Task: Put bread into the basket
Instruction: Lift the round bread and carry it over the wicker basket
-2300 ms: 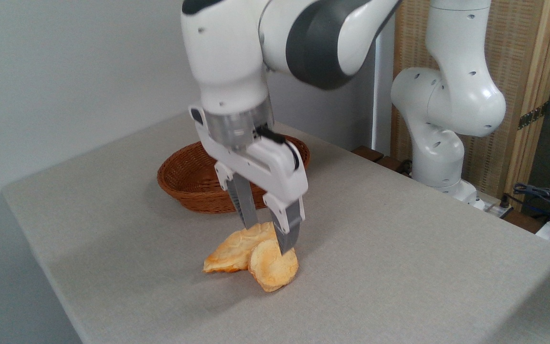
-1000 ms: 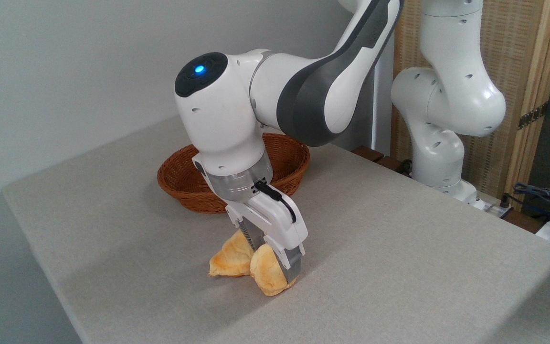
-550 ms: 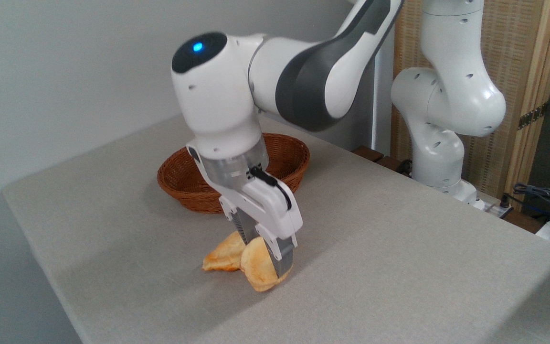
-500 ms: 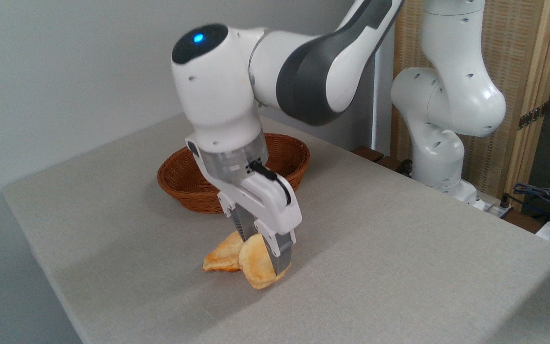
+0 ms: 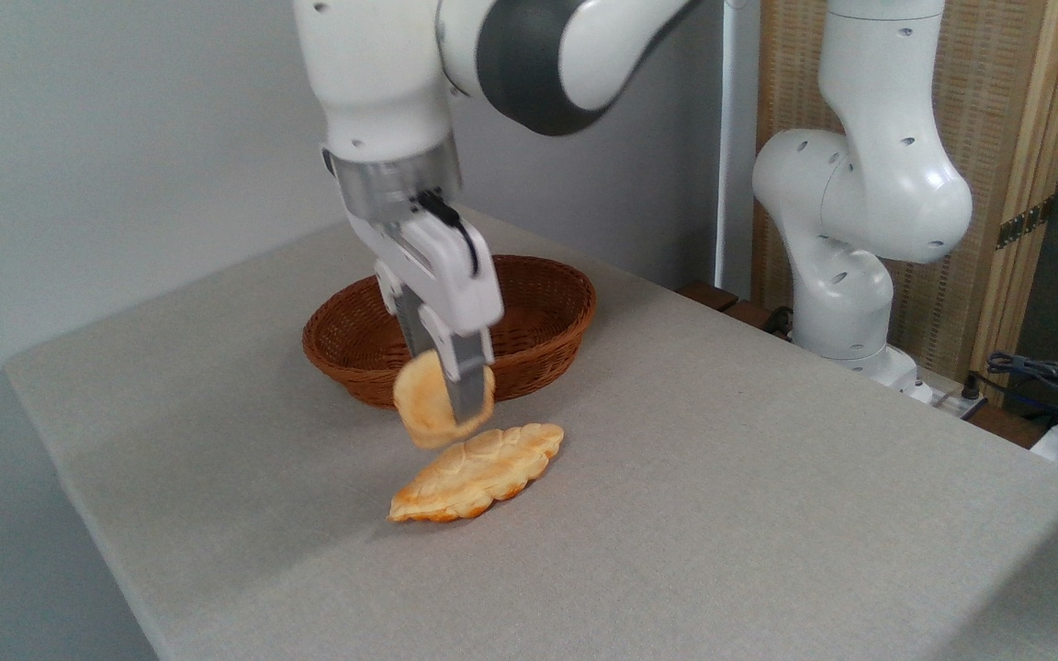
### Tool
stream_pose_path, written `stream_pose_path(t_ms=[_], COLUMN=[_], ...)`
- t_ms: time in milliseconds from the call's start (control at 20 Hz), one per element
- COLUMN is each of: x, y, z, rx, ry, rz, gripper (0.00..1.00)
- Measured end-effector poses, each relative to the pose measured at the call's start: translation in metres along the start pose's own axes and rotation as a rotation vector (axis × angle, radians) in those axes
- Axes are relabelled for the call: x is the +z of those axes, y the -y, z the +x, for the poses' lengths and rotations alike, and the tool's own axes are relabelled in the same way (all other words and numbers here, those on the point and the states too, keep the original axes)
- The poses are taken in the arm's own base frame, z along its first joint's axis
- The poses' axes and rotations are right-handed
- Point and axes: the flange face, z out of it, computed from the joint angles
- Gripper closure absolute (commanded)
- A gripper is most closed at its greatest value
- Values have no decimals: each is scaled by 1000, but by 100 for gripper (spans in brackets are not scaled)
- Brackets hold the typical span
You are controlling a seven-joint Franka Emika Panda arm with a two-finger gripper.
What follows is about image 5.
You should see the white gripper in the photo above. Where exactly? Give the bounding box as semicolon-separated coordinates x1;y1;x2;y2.
343;197;505;426

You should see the round golden bread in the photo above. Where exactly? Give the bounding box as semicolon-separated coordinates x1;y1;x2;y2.
391;351;497;451

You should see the brown oval wicker basket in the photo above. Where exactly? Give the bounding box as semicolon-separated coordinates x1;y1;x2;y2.
301;254;598;410

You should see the leaf-shaped golden bread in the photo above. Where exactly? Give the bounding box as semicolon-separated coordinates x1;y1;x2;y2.
388;422;566;525

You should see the brown wooden block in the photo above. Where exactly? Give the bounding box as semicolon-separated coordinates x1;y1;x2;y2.
679;282;740;313

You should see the grey tablecloth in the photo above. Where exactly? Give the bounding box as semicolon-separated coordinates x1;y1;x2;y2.
2;209;1058;661

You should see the white vertical pole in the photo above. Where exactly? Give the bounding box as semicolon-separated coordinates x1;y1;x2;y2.
715;0;762;300

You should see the brass screen hinge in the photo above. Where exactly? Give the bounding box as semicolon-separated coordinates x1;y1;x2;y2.
996;196;1056;251

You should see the wooden woven folding screen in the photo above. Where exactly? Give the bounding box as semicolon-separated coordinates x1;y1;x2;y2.
753;0;1058;405

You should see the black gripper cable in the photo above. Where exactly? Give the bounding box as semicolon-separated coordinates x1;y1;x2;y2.
415;190;480;277

